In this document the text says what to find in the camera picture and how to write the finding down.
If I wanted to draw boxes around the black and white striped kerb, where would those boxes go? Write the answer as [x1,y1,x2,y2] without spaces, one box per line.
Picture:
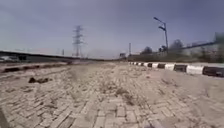
[128,61,224,78]

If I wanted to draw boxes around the grey brick paved path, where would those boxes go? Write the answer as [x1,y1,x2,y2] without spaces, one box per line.
[0,61,224,128]

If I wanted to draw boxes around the row of trees and bushes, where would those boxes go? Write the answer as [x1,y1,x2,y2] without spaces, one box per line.
[128,32,224,64]

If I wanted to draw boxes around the dark striped kerb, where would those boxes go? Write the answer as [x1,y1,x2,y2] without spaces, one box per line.
[0,62,73,74]

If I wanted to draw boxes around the long low grey wall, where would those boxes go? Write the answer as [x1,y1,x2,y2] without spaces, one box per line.
[0,50,111,64]

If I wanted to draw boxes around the steel lattice power pylon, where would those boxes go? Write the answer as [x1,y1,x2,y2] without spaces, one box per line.
[71,24,85,58]

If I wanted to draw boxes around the street lamp pole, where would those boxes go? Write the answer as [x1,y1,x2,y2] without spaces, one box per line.
[153,16,170,54]

